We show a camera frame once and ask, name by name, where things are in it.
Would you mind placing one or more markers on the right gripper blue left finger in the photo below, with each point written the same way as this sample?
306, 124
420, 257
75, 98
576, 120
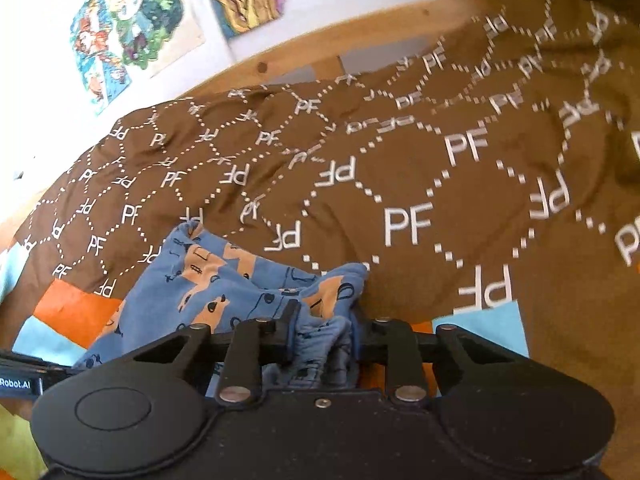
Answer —
287, 326

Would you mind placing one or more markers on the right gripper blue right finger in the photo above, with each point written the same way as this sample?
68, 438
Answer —
358, 321

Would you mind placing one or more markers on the blue printed kids pants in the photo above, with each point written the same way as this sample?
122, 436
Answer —
199, 277

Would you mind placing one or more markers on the brown PF patchwork duvet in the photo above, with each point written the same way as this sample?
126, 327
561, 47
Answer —
499, 167

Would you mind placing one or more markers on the wooden bed frame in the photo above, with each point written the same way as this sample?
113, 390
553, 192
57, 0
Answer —
55, 142

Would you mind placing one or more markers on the colourful cartoon wall poster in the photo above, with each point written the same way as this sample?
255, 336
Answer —
119, 42

